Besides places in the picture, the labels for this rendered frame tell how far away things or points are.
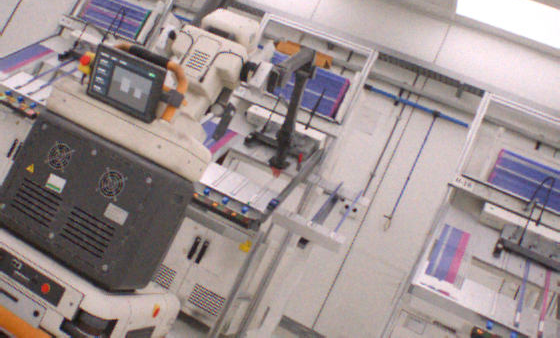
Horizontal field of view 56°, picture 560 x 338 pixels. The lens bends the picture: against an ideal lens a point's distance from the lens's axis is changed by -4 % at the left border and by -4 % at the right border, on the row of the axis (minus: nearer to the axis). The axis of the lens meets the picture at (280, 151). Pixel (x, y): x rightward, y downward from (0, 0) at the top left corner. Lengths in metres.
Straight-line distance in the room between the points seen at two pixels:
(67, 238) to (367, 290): 3.13
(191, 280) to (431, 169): 2.35
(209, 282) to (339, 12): 3.01
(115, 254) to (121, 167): 0.26
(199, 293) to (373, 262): 1.87
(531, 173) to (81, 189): 2.29
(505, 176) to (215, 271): 1.64
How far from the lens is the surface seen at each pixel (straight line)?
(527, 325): 2.68
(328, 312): 4.57
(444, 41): 5.03
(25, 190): 1.88
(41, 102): 3.42
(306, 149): 3.08
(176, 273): 3.13
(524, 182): 3.14
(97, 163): 1.76
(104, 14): 4.04
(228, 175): 2.89
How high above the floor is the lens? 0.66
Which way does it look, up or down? 8 degrees up
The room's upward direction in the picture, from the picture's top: 26 degrees clockwise
